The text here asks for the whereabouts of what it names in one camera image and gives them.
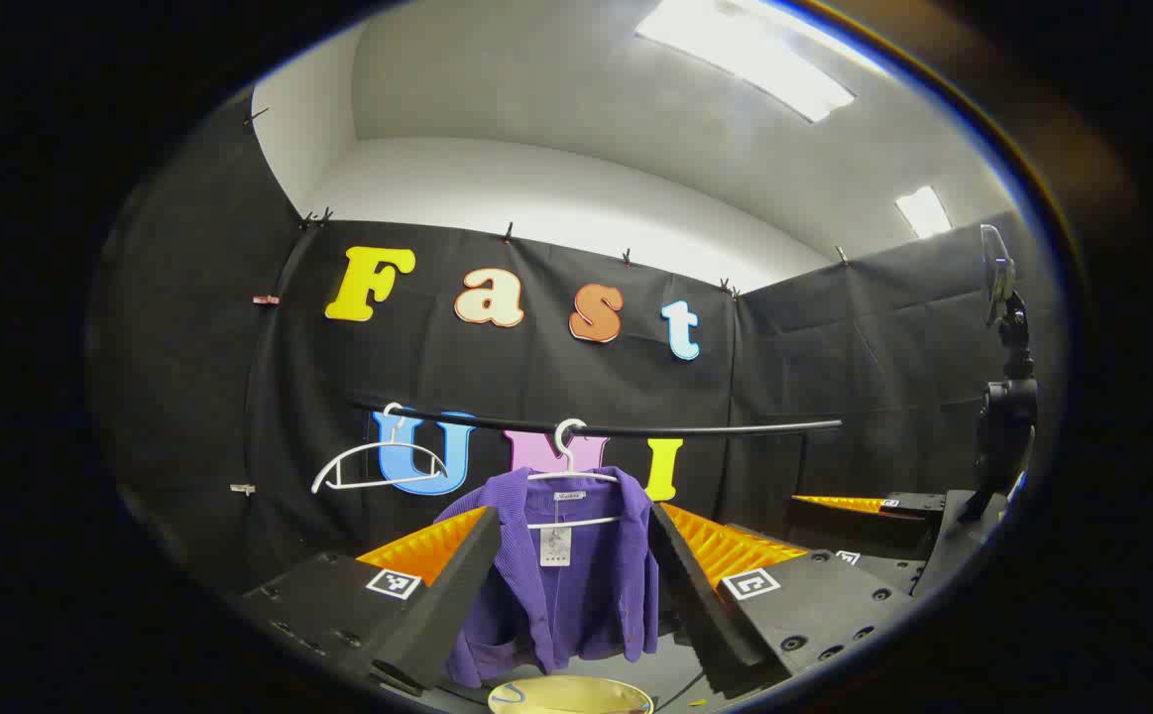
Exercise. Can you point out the black clothes rack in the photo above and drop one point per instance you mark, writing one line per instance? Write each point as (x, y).
(695, 429)

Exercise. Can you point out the white plastic clothes hanger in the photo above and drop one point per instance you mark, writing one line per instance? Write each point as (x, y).
(407, 448)
(568, 451)

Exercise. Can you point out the cream round laundry hamper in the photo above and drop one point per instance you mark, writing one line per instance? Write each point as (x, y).
(566, 697)

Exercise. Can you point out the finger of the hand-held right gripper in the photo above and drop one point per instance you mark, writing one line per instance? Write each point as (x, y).
(888, 573)
(864, 531)

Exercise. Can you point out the black backdrop cloth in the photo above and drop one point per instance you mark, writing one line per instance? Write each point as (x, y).
(189, 397)

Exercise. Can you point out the ceiling light panel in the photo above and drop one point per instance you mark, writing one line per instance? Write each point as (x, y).
(923, 211)
(754, 59)

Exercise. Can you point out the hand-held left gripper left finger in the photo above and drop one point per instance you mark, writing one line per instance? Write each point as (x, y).
(457, 585)

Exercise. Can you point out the purple knitted cardigan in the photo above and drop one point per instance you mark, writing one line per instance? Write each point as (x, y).
(576, 605)

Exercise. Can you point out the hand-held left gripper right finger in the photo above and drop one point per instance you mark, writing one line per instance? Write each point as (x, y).
(695, 595)

